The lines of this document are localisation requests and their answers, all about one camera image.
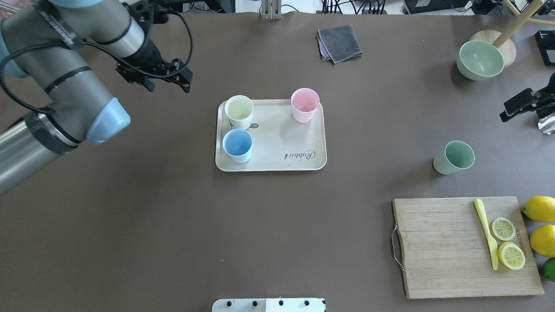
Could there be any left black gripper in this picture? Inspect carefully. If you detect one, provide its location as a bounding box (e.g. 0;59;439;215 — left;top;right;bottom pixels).
116;41;193;93

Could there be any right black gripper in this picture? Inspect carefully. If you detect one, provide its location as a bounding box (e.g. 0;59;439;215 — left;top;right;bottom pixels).
499;74;555;122

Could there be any cream white cup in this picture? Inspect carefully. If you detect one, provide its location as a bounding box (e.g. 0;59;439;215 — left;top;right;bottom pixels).
224;95;254;130

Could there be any green cup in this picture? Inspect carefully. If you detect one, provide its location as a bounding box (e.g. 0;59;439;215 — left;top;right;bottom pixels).
433;140;475;175

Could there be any light blue cup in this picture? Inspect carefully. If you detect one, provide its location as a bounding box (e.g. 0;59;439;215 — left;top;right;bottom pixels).
222;129;252;163

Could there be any pink cup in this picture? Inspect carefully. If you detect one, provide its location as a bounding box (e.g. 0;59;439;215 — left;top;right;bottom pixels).
290;88;320;123

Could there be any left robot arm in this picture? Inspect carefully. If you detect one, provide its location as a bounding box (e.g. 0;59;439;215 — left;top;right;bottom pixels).
1;0;192;194

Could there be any steel ice scoop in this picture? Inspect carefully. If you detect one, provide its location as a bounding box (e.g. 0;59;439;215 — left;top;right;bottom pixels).
537;113;555;134

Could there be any wooden cup tree stand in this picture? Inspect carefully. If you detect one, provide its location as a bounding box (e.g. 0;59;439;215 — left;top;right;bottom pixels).
470;0;555;68

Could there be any green bowl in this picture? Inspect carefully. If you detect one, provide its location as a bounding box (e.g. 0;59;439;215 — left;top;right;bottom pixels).
456;41;505;81

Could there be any whole lemon outer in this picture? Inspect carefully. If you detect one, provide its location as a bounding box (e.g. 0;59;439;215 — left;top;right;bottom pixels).
522;196;555;223

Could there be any yellow plastic knife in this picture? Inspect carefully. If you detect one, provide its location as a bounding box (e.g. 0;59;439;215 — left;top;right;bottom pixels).
474;198;499;270

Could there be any lemon half near knife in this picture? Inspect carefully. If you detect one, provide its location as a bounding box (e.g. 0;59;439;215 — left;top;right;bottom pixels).
491;217;516;241

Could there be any whole lemon near lime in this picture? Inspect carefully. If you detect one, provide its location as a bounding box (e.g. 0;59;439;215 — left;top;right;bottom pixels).
530;224;555;258

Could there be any lemon half outer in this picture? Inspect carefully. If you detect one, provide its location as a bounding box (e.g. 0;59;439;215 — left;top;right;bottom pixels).
497;241;526;270

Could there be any green lime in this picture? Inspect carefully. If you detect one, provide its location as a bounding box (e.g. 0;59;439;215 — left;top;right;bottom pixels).
542;257;555;282

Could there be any wooden cutting board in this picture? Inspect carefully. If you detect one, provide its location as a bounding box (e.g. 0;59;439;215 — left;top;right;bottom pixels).
392;197;544;299

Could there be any grey folded cloth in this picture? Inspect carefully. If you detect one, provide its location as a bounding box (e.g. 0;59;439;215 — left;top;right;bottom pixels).
317;24;363;64

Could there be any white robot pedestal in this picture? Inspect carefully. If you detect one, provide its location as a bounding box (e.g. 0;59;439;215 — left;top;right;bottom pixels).
212;297;326;312

